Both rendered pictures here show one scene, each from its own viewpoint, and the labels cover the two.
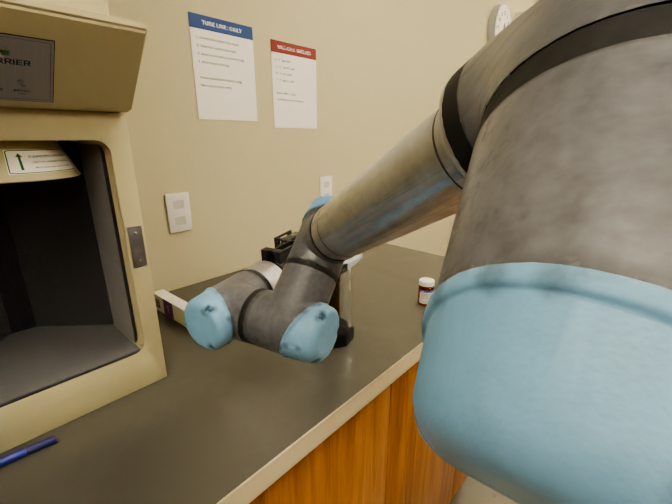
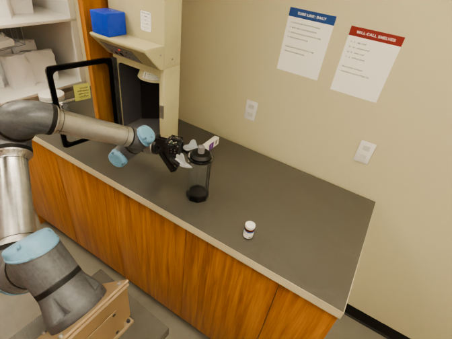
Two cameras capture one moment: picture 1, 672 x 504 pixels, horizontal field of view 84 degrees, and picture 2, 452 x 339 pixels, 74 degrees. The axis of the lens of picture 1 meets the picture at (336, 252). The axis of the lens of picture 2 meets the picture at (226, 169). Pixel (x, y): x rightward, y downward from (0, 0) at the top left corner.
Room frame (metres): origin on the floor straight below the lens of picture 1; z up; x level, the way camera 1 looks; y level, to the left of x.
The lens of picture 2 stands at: (0.57, -1.02, 1.87)
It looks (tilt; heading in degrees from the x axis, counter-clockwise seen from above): 36 degrees down; 74
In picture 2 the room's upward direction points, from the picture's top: 9 degrees clockwise
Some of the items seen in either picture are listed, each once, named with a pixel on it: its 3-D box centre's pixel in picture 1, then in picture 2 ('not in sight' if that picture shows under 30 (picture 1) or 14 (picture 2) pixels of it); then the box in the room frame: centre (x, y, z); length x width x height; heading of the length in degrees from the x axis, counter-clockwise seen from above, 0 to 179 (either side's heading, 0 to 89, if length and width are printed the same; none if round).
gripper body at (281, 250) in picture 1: (291, 263); (168, 146); (0.61, 0.08, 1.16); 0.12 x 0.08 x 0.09; 153
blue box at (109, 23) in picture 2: not in sight; (108, 22); (0.37, 0.45, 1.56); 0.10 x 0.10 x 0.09; 48
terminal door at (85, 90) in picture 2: not in sight; (87, 103); (0.24, 0.42, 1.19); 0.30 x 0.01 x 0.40; 39
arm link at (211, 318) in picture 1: (231, 308); not in sight; (0.47, 0.15, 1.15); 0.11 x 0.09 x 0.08; 153
